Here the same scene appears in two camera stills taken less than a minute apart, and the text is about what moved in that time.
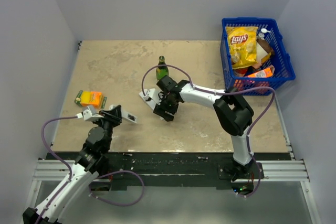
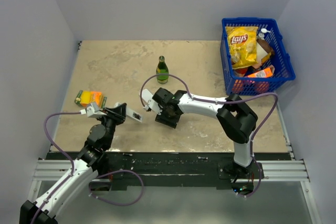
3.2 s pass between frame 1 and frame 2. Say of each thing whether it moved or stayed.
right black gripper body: moved
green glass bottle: stayed
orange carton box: stayed
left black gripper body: stayed
